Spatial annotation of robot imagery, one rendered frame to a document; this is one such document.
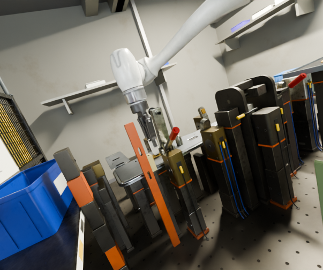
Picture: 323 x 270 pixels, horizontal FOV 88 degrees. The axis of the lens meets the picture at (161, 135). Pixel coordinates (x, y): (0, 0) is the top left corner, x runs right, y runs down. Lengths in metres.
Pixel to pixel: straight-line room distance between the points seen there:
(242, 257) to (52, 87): 3.20
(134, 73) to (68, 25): 2.96
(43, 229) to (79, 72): 2.99
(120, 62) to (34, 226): 0.55
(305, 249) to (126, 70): 0.81
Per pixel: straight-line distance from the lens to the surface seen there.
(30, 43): 3.54
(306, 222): 0.79
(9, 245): 0.56
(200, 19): 0.67
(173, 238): 0.74
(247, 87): 0.77
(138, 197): 0.72
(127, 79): 0.67
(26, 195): 0.49
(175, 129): 0.48
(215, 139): 0.62
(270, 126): 0.66
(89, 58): 3.40
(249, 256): 0.69
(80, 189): 0.54
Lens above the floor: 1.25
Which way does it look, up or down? 13 degrees down
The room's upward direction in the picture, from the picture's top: 20 degrees counter-clockwise
